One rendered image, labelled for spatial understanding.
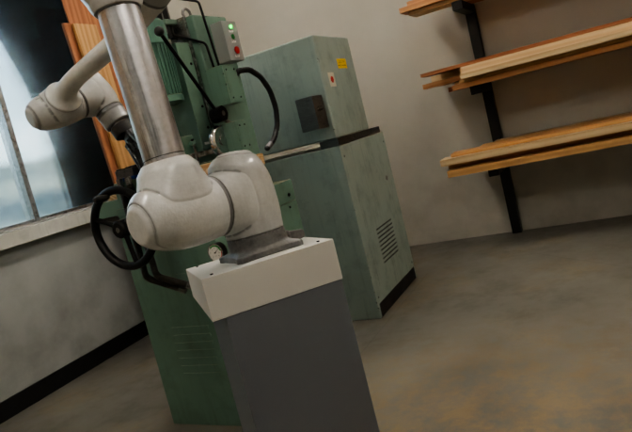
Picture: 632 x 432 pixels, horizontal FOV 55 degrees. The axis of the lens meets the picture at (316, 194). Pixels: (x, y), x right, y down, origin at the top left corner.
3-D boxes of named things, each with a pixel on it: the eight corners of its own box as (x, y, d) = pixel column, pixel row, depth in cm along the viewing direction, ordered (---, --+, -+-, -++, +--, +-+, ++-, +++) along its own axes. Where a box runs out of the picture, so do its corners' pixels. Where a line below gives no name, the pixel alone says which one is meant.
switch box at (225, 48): (219, 64, 246) (209, 24, 244) (233, 63, 254) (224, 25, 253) (231, 60, 243) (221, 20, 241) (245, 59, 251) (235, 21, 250)
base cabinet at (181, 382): (171, 424, 238) (121, 249, 231) (254, 359, 288) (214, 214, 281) (265, 427, 216) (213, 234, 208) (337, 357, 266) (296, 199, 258)
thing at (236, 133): (224, 155, 239) (216, 125, 238) (234, 152, 245) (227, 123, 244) (244, 151, 234) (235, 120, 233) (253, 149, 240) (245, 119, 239)
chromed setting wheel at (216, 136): (212, 159, 232) (203, 127, 231) (230, 154, 243) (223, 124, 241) (217, 158, 230) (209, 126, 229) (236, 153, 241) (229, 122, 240)
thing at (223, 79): (214, 107, 239) (205, 70, 237) (229, 105, 247) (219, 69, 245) (231, 103, 235) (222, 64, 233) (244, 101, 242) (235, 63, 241)
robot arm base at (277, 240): (319, 239, 157) (313, 218, 157) (239, 264, 148) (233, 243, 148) (292, 240, 174) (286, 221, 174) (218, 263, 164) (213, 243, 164)
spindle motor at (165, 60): (128, 114, 226) (105, 30, 223) (161, 110, 241) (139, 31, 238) (163, 103, 217) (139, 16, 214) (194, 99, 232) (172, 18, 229)
